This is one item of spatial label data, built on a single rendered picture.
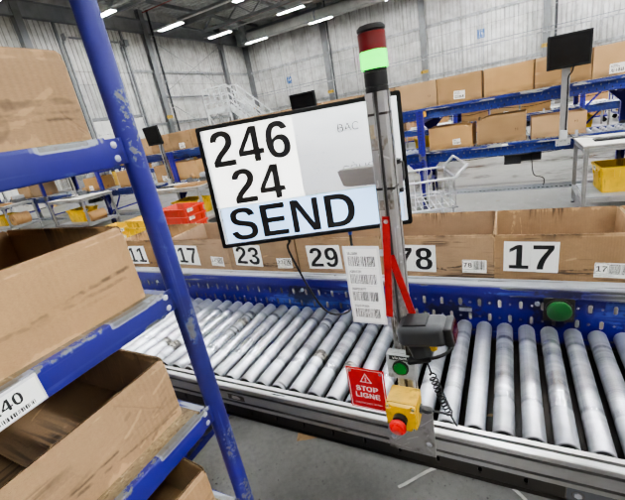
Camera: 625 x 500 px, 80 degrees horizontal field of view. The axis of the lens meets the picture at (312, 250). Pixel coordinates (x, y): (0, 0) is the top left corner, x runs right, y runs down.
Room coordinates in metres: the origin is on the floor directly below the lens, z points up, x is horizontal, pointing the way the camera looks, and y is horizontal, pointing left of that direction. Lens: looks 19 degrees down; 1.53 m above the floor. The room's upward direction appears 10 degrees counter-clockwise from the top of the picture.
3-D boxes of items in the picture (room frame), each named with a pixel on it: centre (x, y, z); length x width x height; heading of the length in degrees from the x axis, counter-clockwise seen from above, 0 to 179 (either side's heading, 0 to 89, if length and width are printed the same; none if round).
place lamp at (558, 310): (1.02, -0.74, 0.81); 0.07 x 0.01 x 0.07; 61
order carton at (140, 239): (2.17, 0.86, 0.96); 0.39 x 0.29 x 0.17; 61
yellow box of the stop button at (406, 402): (0.68, -0.18, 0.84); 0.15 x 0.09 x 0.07; 61
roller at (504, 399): (0.89, -0.49, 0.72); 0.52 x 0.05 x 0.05; 151
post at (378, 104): (0.75, -0.17, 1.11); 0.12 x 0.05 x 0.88; 61
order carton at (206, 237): (1.98, 0.52, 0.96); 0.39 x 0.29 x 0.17; 60
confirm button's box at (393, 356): (0.73, -0.16, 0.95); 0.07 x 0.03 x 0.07; 61
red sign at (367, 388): (0.77, -0.10, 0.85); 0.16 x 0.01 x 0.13; 61
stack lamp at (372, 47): (0.76, -0.18, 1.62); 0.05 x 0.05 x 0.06
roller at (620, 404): (0.76, -0.72, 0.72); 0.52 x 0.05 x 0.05; 151
